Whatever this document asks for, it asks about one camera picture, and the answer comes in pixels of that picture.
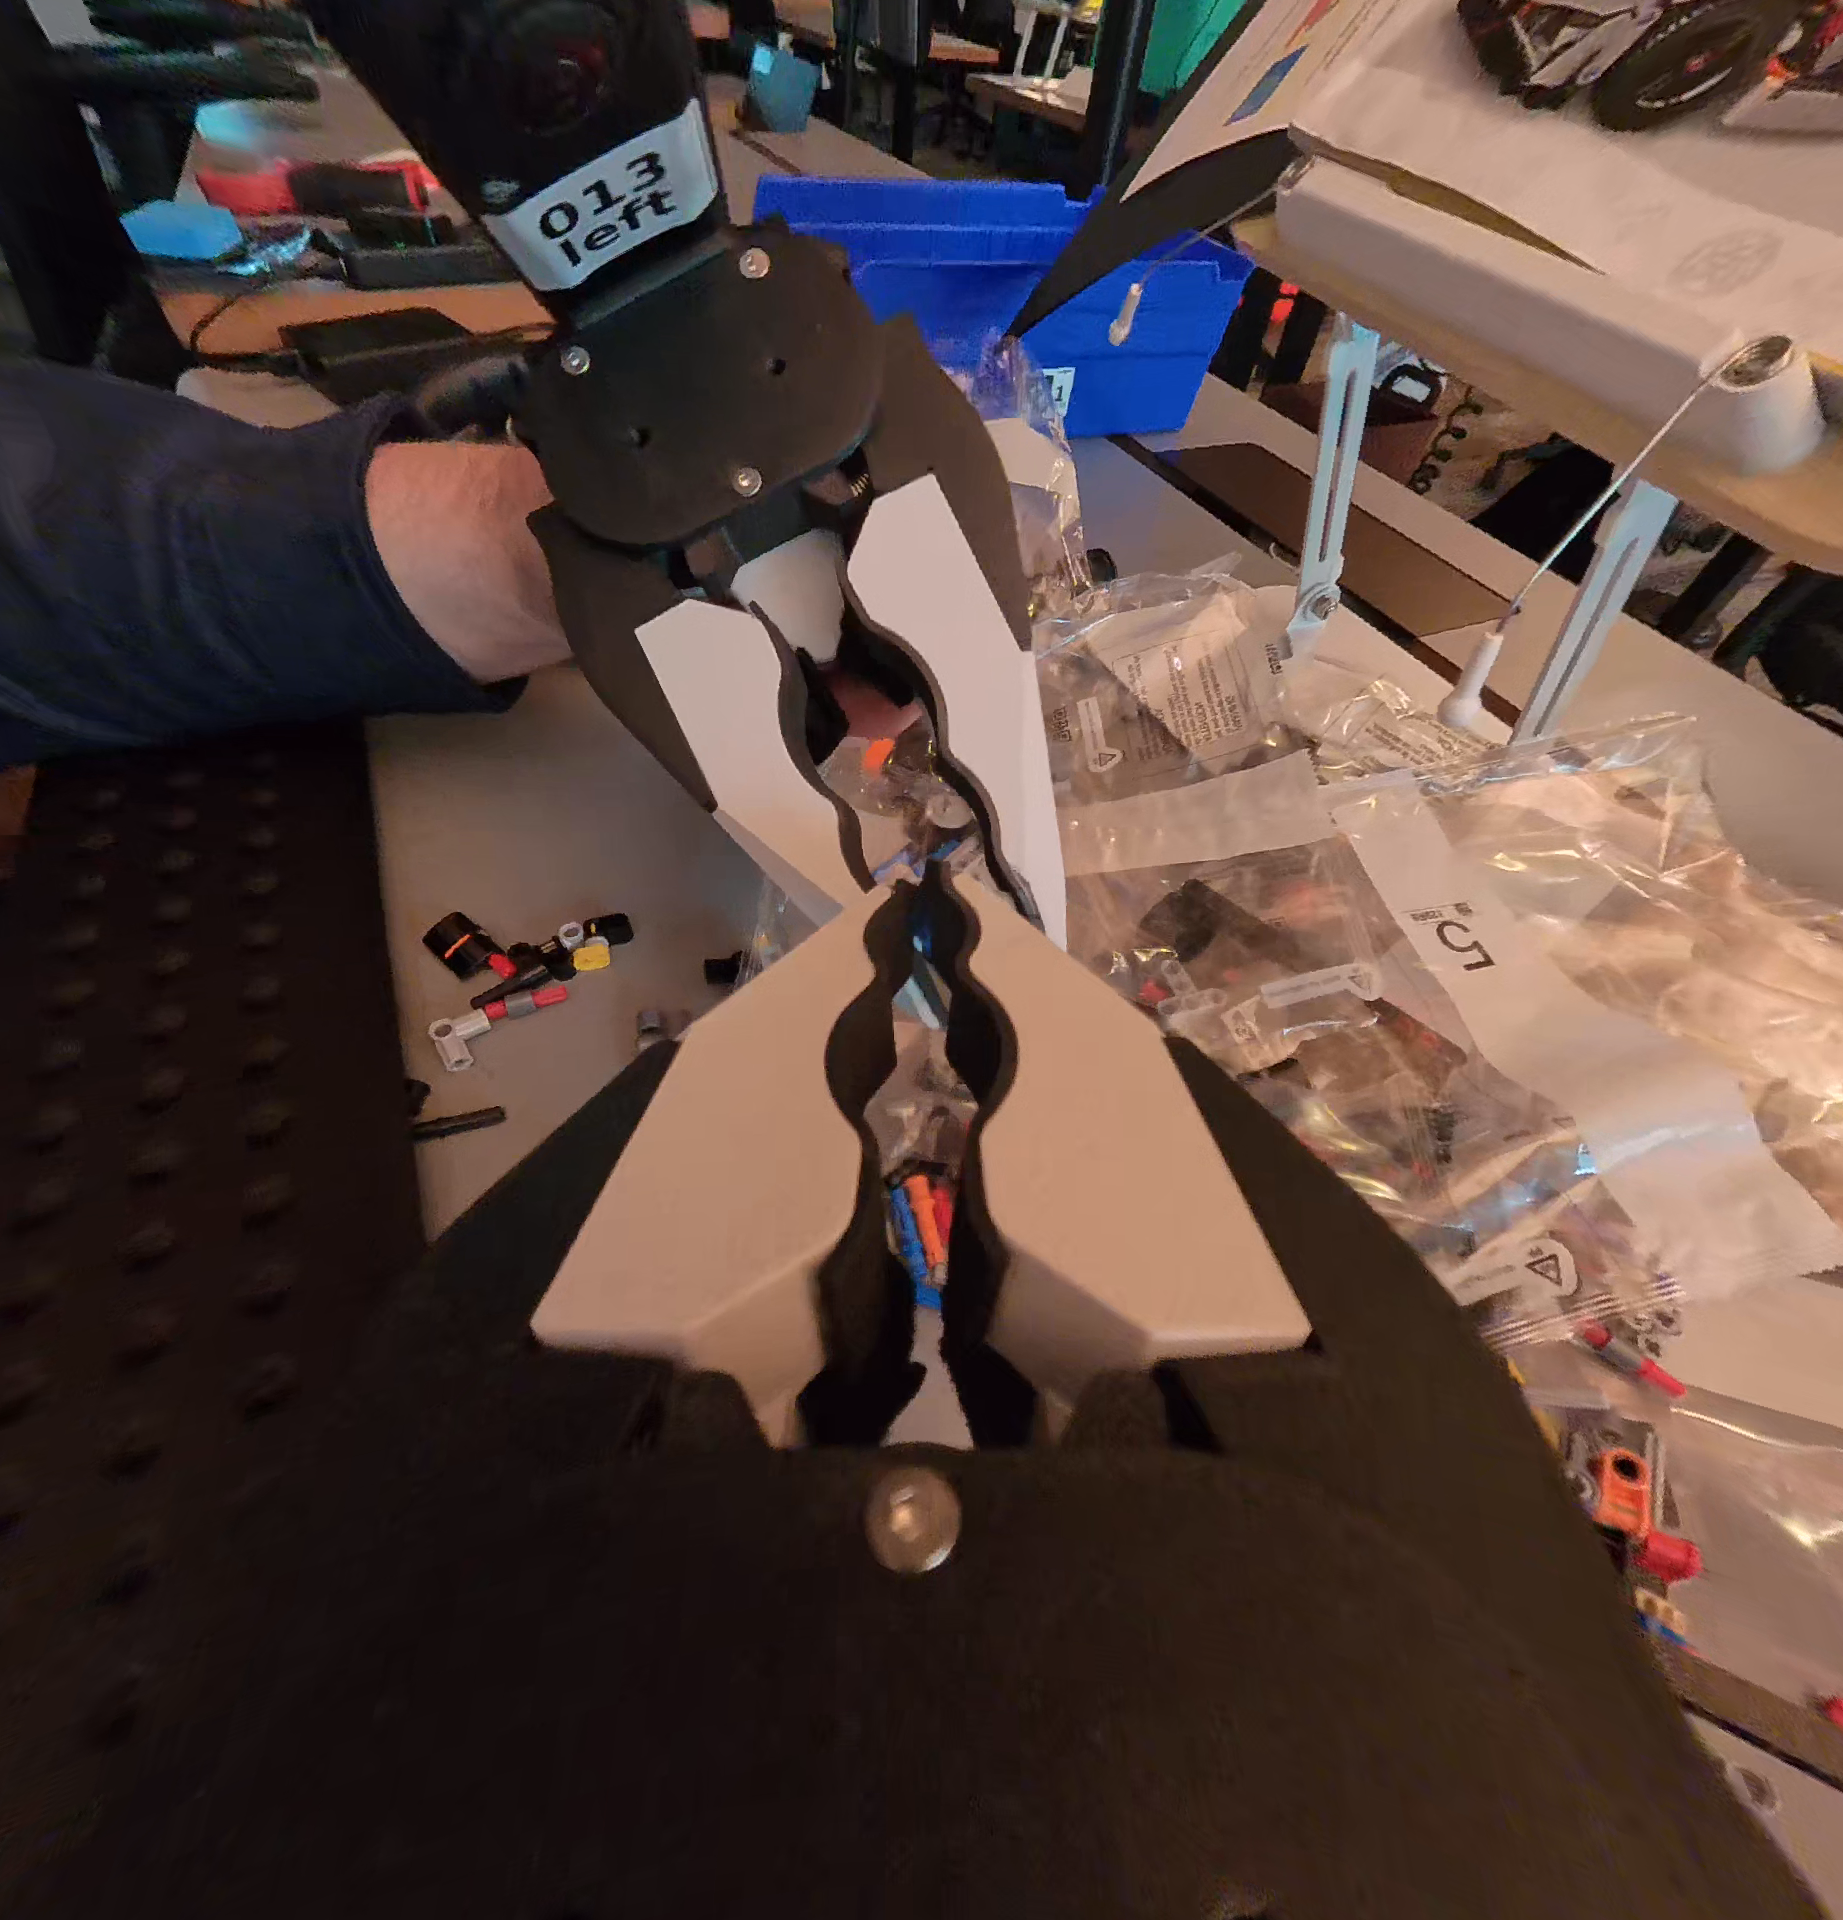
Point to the dark grey connector block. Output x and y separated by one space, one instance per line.
652 1025

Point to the blue pad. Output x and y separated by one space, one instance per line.
183 236

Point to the person's left hand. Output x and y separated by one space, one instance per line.
471 570

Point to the red pouch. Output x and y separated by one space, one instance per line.
255 190

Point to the blue plastic bin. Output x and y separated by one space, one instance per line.
936 248

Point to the person's left forearm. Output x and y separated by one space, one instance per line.
144 570

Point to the black axle rod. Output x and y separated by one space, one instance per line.
457 1121

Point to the yellow lego piece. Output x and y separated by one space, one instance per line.
596 956

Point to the red and grey pin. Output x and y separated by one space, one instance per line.
525 1002

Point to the black power adapter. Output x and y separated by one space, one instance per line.
367 347

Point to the black curved lego piece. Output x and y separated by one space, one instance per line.
612 924

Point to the white lego instruction booklet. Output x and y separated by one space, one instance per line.
1538 195

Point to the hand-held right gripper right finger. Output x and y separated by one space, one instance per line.
1147 1202

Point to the black studded mat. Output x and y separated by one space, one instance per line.
144 1202

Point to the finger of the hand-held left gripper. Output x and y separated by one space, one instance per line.
966 628
711 707

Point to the pile of clear parts bags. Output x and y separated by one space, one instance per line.
1610 1082

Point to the light grey angle connector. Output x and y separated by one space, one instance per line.
453 1037

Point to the small clear bag of pins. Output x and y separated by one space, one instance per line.
921 1202

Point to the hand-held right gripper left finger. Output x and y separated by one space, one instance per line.
697 1202

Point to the dark grey lego chassis frame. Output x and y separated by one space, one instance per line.
1621 1485

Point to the black metal post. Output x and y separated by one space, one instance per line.
1124 89

